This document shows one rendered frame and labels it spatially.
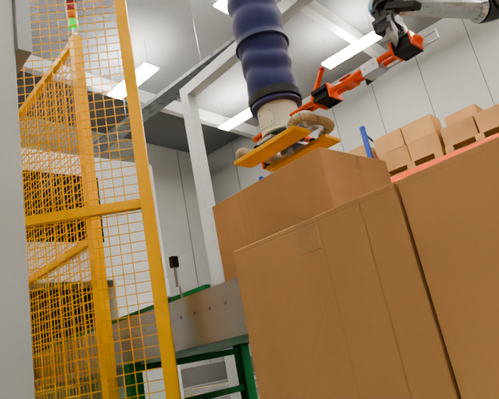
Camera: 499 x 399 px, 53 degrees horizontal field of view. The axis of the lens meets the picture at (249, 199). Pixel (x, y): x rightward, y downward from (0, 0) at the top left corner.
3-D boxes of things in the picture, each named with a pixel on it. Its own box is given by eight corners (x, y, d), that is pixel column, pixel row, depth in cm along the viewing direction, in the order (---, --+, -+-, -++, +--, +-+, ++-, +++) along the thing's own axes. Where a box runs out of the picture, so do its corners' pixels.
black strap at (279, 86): (238, 112, 212) (237, 104, 213) (276, 122, 228) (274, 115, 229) (276, 85, 197) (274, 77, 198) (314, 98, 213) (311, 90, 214)
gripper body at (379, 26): (386, 42, 180) (379, 14, 184) (408, 28, 175) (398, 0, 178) (375, 36, 175) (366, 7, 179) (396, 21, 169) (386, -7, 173)
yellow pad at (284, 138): (234, 165, 207) (231, 154, 208) (251, 169, 214) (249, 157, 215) (294, 129, 184) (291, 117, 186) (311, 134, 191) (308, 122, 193)
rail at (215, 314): (32, 388, 292) (31, 355, 298) (42, 386, 296) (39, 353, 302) (340, 310, 137) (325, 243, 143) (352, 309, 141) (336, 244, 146)
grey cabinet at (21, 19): (-2, 77, 185) (-4, 11, 194) (14, 81, 189) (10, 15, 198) (17, 48, 172) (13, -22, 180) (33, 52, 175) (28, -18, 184)
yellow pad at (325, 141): (266, 171, 220) (264, 161, 221) (281, 173, 227) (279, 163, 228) (325, 138, 197) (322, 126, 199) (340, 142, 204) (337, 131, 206)
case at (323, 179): (228, 302, 196) (211, 207, 208) (297, 296, 223) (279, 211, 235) (348, 263, 156) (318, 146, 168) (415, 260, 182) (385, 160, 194)
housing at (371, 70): (361, 77, 178) (358, 66, 179) (372, 81, 183) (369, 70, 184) (378, 66, 173) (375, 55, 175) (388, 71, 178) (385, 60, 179)
